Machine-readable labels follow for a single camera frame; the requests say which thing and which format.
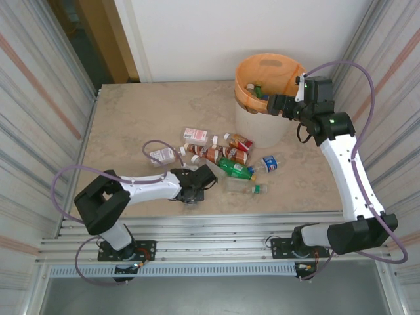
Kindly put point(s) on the bottle red white label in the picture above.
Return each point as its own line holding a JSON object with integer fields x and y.
{"x": 195, "y": 136}

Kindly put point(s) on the clear bottle green cap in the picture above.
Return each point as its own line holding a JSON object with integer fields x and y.
{"x": 239, "y": 187}

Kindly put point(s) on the bottle pink white label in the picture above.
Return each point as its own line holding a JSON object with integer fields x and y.
{"x": 167, "y": 154}

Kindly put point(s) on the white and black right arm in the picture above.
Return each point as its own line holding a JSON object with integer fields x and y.
{"x": 348, "y": 170}

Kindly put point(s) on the white plastic bin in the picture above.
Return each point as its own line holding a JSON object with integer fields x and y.
{"x": 259, "y": 128}

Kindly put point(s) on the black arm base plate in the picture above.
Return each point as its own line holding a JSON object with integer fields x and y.
{"x": 147, "y": 246}
{"x": 279, "y": 246}

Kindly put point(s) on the aluminium rail frame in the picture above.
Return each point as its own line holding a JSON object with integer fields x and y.
{"x": 210, "y": 229}

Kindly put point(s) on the bottle red yellow label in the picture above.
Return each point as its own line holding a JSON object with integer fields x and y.
{"x": 239, "y": 142}

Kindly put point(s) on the wooden door frame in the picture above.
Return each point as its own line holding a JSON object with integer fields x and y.
{"x": 98, "y": 39}

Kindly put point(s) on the corrugated enclosure side panel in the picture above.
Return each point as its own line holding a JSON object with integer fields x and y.
{"x": 33, "y": 115}
{"x": 393, "y": 131}

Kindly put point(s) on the clear bottle white cap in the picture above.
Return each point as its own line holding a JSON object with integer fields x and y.
{"x": 251, "y": 87}
{"x": 195, "y": 159}

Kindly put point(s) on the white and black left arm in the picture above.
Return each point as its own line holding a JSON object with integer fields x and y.
{"x": 151, "y": 187}

